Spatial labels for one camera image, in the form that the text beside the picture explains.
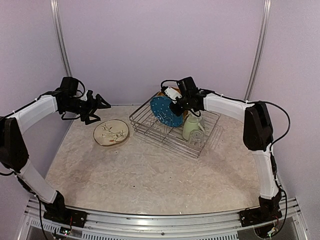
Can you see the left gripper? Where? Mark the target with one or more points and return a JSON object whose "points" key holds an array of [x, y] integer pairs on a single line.
{"points": [[92, 108]]}

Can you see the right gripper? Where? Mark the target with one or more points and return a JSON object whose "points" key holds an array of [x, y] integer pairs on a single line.
{"points": [[177, 111]]}

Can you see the blue polka dot plate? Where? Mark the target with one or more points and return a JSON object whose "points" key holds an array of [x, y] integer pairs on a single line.
{"points": [[160, 107]]}

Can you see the cream bird pattern plate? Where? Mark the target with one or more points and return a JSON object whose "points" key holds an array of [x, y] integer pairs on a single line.
{"points": [[111, 132]]}

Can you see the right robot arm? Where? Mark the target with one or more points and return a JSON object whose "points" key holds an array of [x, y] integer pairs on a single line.
{"points": [[257, 137]]}

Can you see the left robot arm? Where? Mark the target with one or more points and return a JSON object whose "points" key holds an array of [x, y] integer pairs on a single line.
{"points": [[67, 98]]}

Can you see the yellow polka dot plate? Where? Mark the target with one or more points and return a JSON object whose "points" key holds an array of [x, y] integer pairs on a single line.
{"points": [[185, 113]]}

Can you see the pale green mug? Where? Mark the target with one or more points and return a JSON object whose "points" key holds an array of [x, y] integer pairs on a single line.
{"points": [[192, 123]]}

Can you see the clear glass cup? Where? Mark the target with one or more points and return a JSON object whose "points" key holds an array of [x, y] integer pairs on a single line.
{"points": [[197, 138]]}

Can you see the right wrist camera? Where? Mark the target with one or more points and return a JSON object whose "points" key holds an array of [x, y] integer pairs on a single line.
{"points": [[171, 93]]}

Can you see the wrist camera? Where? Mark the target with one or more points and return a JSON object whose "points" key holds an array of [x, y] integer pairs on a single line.
{"points": [[87, 95], [171, 93]]}

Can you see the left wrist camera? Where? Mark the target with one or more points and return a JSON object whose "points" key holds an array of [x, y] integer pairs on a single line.
{"points": [[87, 95]]}

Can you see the metal wire dish rack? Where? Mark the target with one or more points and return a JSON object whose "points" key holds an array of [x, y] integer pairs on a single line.
{"points": [[145, 123]]}

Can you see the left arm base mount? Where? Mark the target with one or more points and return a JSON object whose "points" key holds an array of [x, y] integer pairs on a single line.
{"points": [[71, 217]]}

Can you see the left aluminium corner post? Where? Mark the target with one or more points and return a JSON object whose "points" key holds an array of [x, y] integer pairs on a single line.
{"points": [[55, 11]]}

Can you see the aluminium corner post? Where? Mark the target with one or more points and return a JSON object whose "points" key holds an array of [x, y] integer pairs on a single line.
{"points": [[259, 48], [55, 11]]}

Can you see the aluminium front rail frame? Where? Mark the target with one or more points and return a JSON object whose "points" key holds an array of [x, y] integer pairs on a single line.
{"points": [[104, 225]]}

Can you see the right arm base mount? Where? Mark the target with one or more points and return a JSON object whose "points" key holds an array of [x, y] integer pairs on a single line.
{"points": [[258, 215]]}

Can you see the right aluminium corner post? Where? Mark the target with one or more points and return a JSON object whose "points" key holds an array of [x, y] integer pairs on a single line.
{"points": [[259, 48]]}

